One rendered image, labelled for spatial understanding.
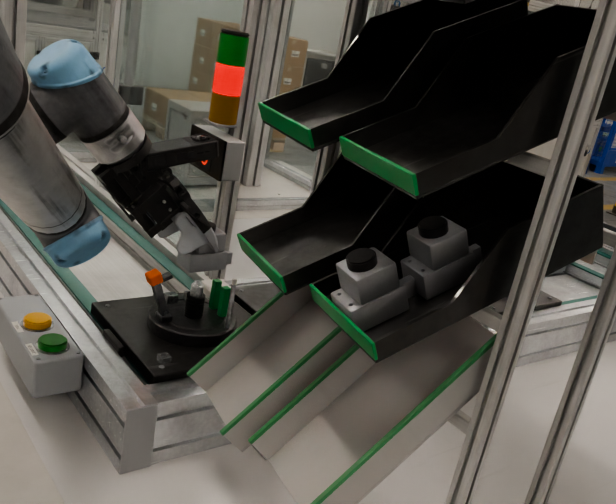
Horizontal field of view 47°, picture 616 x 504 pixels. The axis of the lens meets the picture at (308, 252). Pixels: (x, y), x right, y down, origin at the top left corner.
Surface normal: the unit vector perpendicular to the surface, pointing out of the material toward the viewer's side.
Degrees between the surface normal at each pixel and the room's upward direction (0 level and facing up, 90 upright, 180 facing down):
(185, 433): 90
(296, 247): 25
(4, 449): 0
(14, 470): 0
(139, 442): 90
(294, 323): 45
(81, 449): 0
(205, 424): 90
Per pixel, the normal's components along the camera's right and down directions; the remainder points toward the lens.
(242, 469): 0.18, -0.92
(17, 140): 0.78, 0.61
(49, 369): 0.59, 0.37
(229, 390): -0.49, -0.66
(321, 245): -0.21, -0.84
